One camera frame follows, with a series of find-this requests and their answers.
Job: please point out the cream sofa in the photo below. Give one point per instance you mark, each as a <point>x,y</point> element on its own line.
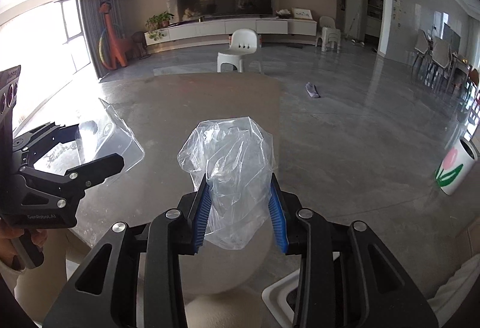
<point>452,294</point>

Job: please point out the white tulip trash can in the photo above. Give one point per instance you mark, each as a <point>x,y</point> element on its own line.
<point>455,166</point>

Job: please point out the white square trash bin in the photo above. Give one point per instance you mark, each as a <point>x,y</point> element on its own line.
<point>280,297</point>

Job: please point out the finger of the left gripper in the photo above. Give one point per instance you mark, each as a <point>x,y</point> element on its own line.
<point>41,188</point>
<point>35,143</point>

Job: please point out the dining table with chairs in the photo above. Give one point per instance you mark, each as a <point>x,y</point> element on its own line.
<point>440,67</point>

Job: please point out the long white tv cabinet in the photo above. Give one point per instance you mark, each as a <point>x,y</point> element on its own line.
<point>219,31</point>

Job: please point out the orange dinosaur toy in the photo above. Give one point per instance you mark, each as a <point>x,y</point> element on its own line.
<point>119,47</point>

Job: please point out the clear plastic bag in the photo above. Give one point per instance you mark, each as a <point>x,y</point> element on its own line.
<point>236,159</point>

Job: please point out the stacked white stools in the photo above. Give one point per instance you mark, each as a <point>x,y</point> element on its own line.
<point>327,34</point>

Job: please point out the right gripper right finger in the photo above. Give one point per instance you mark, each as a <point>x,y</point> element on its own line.
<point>348,277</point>

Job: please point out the white plastic chair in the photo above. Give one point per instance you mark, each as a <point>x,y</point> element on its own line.
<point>244,48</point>

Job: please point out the framed picture on cabinet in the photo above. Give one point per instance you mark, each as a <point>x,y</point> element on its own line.
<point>302,14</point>

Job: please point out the potted green plant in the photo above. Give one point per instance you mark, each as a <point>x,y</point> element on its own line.
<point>156,23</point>

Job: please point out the clear plastic container lid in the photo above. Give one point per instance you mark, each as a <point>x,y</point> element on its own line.
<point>102,132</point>

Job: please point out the person's left hand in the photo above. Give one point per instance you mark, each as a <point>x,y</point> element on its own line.
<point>22,248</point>

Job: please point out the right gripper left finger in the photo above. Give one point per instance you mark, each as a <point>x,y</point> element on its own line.
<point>102,292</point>

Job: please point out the purple slipper on floor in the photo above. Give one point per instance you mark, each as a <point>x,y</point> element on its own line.
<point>312,91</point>

